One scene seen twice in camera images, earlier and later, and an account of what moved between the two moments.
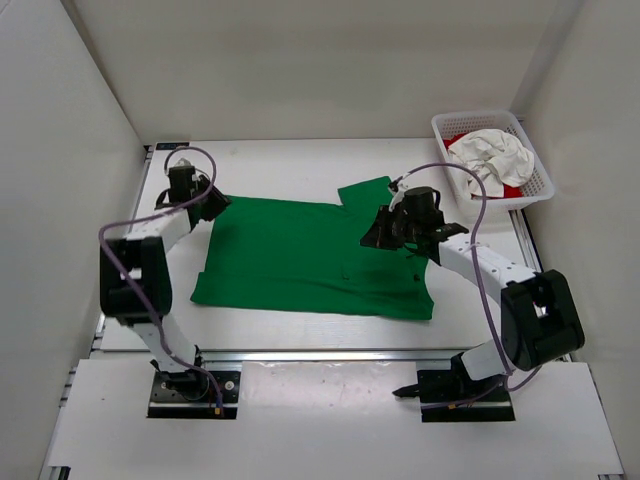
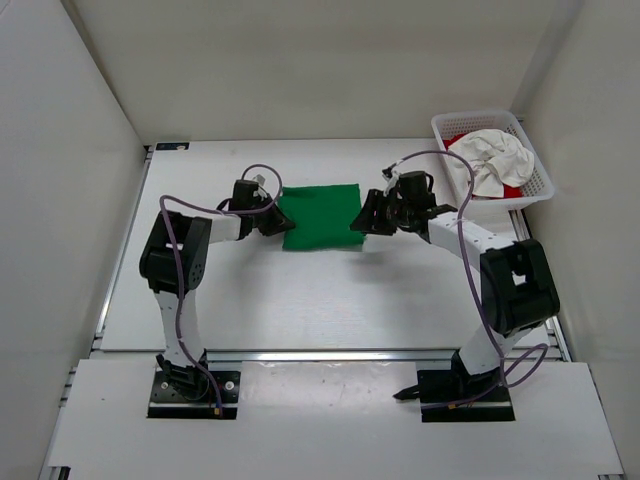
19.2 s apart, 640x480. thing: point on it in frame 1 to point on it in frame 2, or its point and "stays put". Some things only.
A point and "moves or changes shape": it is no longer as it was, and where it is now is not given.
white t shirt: (499, 159) stays put
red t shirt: (509, 191) stays put
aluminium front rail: (288, 356) stays put
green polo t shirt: (310, 255) moves or changes shape
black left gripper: (218, 201) to (279, 222)
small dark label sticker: (171, 145) stays put
